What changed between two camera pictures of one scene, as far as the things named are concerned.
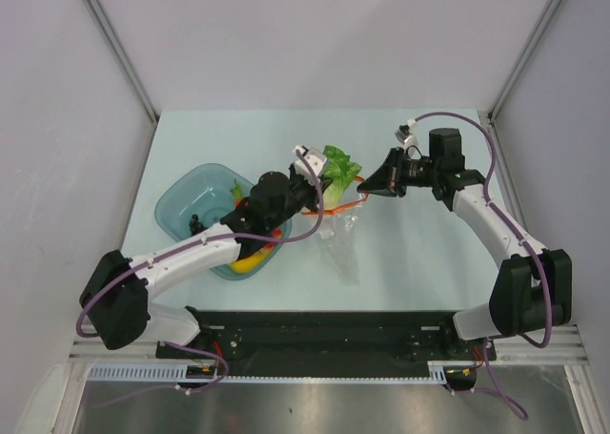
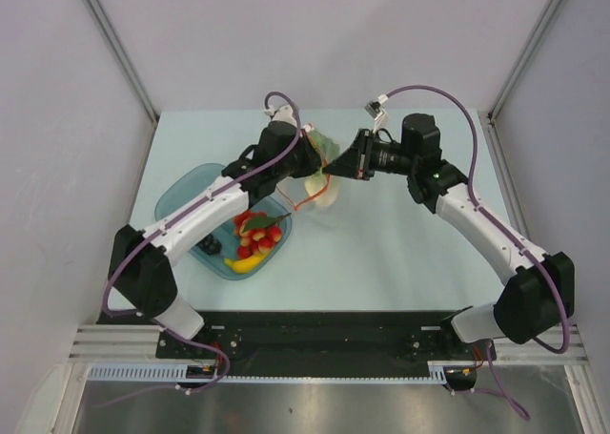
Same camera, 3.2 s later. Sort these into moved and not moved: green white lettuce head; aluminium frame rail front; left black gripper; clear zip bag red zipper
Moved: green white lettuce head; left black gripper; clear zip bag red zipper
Not moved: aluminium frame rail front
